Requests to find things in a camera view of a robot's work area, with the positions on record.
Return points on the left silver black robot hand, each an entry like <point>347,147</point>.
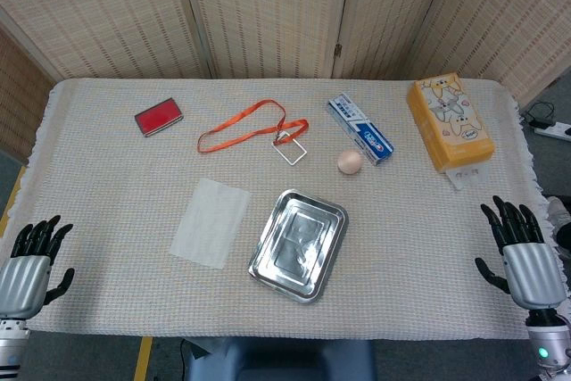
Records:
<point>24,278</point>

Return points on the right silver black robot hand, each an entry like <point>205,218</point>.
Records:
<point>531,274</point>

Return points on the white napkin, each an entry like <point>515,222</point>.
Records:
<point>209,225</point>

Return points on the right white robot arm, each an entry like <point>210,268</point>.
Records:
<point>546,345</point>

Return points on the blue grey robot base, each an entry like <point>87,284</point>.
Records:
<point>285,361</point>

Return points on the red card case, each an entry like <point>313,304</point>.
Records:
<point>157,117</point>

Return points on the stainless steel tray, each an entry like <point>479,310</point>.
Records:
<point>296,247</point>

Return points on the white woven tablecloth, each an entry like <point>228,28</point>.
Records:
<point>111,184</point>

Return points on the white power strip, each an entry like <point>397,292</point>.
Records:
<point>553,130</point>

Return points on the yellow cat tissue pack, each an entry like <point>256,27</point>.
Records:
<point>450,122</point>

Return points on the beige egg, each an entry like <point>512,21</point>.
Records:
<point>350,161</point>

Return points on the blue white toothpaste box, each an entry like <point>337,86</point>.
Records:
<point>361,129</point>

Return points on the clear badge holder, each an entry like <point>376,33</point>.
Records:
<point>276,149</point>

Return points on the woven folding screen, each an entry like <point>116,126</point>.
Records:
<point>267,10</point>

